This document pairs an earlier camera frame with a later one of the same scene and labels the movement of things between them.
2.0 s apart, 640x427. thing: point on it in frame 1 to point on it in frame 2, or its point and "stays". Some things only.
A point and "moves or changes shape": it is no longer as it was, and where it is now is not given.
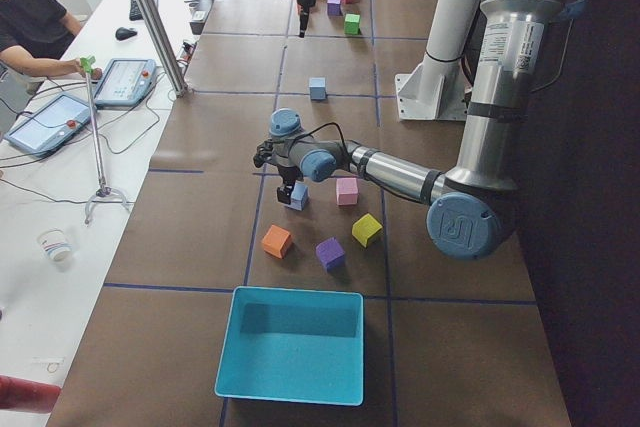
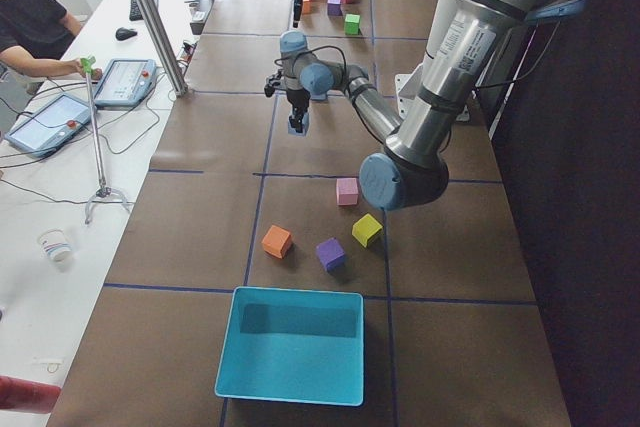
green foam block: x=352 y=24 stays
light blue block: x=317 y=88 stays
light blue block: x=299 y=196 moves or changes shape
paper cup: x=55 y=244 stays
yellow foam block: x=365 y=228 stays
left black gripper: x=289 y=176 to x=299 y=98
